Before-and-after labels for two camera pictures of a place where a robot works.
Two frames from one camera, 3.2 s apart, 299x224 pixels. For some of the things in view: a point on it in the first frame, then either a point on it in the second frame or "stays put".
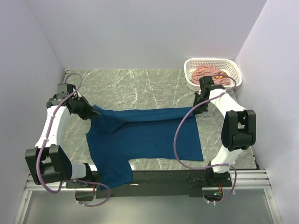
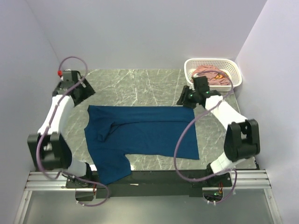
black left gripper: (89, 112) → (88, 92)
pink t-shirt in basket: (219, 78) stays put
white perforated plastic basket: (230, 66) stays put
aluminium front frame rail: (244, 180) stays put
